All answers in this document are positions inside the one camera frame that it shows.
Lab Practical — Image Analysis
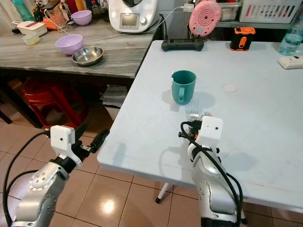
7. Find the white bin with bag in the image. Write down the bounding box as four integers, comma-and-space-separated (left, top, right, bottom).
102, 85, 128, 122

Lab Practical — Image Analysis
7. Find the white kitchen appliance with screen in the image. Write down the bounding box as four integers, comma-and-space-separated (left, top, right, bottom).
108, 0, 160, 34

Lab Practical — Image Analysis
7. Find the orange and black device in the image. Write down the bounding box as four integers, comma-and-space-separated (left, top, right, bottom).
230, 26, 257, 52

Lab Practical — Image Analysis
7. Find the pink round fan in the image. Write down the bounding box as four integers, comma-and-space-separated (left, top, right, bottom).
188, 0, 222, 37

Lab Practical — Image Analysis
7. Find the clear glass pitcher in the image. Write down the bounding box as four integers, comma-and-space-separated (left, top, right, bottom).
50, 6, 69, 29

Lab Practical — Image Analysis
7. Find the white box with red stripe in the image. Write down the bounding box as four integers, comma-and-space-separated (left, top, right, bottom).
17, 20, 48, 36

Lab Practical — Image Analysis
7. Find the clear water bottle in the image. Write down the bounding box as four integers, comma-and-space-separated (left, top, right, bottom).
278, 21, 303, 56

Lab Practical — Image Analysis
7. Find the white slotted plastic basket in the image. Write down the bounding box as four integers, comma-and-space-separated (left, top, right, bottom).
239, 0, 303, 24

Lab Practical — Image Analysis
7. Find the large purple plastic bowl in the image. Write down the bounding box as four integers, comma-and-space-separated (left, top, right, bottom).
55, 34, 84, 56

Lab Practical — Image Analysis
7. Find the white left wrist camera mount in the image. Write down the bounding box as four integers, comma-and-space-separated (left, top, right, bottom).
50, 125, 77, 159

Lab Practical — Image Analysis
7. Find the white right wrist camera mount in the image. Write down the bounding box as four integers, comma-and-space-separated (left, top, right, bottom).
197, 116, 223, 148

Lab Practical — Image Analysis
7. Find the white flat adapter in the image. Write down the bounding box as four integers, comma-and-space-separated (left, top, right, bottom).
278, 55, 303, 70

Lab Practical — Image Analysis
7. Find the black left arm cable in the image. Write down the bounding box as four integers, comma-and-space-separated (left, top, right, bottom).
2, 132, 53, 224

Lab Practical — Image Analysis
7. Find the red plastic stool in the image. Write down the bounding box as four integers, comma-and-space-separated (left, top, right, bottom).
23, 78, 87, 134

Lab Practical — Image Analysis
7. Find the teal plastic container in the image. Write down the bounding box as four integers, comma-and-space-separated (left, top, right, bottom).
13, 0, 35, 22

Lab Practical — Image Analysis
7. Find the white table leg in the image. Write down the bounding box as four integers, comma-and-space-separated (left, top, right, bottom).
155, 183, 172, 204

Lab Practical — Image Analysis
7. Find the small purple plastic bowl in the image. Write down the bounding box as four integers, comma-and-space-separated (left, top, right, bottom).
71, 10, 92, 26

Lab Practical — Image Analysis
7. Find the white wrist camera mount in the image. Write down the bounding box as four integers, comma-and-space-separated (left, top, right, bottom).
50, 125, 77, 159
197, 116, 223, 148

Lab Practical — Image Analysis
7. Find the stainless steel bowl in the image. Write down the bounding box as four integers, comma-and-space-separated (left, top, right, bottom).
72, 46, 104, 66

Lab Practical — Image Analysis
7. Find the small clear yellowish container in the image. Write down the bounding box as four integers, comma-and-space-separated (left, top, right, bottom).
24, 32, 40, 46

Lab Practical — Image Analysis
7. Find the teal ceramic mug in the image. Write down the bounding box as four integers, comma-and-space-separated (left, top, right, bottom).
171, 70, 197, 105

